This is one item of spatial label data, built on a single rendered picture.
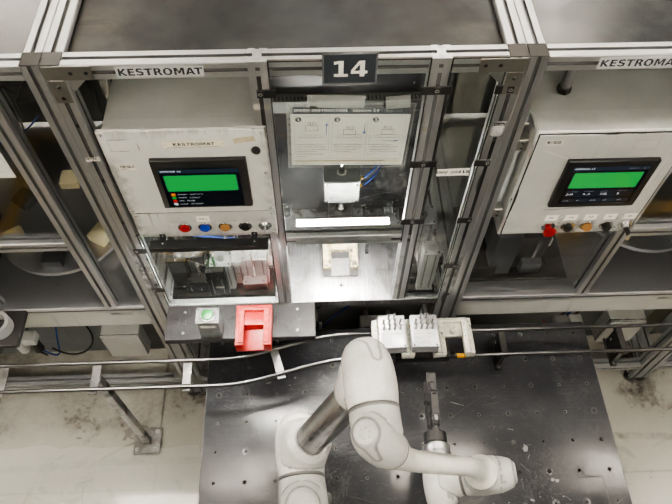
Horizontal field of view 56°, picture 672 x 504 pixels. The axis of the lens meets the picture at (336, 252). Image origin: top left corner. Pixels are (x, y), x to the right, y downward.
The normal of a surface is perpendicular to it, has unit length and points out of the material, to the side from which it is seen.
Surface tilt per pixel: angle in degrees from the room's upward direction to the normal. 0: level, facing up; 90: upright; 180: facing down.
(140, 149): 90
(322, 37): 0
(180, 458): 0
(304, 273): 0
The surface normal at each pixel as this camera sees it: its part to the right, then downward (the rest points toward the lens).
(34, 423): 0.01, -0.54
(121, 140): 0.04, 0.84
